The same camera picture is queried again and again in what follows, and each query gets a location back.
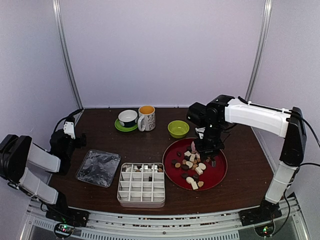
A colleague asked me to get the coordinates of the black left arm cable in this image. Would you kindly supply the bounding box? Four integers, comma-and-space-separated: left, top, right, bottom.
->
53, 109, 83, 133

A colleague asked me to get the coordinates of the lime green bowl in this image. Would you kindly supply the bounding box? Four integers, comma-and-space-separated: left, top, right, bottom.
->
167, 120, 190, 139

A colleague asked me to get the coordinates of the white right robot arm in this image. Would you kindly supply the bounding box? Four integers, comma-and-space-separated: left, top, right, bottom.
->
186, 94, 307, 221

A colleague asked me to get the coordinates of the dark blue white cup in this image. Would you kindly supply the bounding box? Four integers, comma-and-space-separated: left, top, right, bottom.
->
117, 109, 138, 128

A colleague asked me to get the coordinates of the green saucer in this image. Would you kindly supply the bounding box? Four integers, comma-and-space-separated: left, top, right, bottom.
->
114, 118, 140, 132

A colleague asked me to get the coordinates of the front aluminium rail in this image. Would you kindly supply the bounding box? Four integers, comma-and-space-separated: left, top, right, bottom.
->
19, 194, 312, 240

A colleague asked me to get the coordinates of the left aluminium frame post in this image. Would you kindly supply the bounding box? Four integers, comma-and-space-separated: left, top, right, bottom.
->
52, 0, 83, 109

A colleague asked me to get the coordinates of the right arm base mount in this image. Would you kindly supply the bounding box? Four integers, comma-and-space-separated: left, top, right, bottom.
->
238, 199, 282, 238

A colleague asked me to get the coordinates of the dark oval chocolate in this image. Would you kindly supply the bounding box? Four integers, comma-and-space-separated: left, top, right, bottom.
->
181, 172, 189, 179

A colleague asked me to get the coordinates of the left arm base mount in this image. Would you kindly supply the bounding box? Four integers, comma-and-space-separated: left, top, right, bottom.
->
41, 193, 90, 240

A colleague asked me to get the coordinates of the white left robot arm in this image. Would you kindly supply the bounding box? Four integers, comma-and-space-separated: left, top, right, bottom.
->
0, 114, 87, 222

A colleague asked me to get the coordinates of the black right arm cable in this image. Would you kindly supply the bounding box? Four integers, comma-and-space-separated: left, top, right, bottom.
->
297, 116, 320, 168

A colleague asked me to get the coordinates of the white floral mug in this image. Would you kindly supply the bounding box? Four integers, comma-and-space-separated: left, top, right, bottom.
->
137, 105, 156, 132

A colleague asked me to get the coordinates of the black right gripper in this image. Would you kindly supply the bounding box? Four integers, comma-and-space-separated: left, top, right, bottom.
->
193, 122, 225, 161

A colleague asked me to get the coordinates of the red round tray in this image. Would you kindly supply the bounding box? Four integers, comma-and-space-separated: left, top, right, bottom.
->
162, 137, 228, 191

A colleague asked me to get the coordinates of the pink plastic scoop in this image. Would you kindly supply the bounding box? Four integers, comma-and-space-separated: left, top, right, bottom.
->
190, 141, 198, 154

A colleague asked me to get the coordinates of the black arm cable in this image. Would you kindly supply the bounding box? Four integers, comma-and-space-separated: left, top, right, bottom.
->
53, 109, 83, 133
297, 116, 320, 168

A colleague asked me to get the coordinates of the right aluminium frame post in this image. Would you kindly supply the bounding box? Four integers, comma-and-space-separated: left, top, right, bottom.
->
244, 0, 273, 102

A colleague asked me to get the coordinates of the tin lid with rabbit picture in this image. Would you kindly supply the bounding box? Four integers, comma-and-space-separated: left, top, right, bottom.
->
75, 149, 122, 188

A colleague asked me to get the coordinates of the tan flower chocolate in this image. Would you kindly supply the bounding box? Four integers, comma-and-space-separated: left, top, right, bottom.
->
197, 181, 204, 188

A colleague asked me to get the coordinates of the silver compartment tin box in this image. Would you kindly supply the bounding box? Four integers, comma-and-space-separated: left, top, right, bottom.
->
117, 162, 166, 208

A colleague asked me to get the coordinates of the white square chocolate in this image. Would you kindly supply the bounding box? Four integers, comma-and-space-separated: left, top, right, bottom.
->
195, 166, 203, 175

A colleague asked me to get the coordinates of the aluminium frame post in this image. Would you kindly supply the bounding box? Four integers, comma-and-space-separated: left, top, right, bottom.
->
244, 0, 273, 102
52, 0, 83, 109

